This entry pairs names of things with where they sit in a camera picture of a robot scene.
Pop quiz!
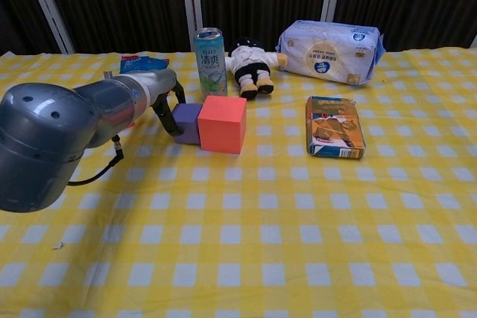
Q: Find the orange biscuit box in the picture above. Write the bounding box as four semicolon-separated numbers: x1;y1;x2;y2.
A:
305;95;367;160

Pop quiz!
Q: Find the blue snack bag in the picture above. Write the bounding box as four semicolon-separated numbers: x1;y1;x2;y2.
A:
119;54;171;75

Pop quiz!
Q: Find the yellow checked tablecloth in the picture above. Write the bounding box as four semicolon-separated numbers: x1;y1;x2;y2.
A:
0;47;477;318

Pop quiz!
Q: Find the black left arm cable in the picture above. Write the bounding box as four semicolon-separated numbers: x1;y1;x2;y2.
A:
67;134;127;186

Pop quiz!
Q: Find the black white plush doll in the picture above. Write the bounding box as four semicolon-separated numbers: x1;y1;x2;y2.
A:
227;36;289;101

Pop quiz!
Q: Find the light blue drink can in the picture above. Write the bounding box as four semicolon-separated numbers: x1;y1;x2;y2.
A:
193;27;229;98

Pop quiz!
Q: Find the pale blue tissue pack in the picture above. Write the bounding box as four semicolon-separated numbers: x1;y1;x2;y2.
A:
275;19;385;87

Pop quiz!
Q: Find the large orange foam cube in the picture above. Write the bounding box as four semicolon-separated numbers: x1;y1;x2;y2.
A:
197;95;247;155

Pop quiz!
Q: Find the purple foam cube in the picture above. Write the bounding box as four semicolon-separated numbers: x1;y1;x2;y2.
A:
171;103;203;144

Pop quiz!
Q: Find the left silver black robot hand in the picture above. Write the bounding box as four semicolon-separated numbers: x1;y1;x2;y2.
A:
147;68;187;137

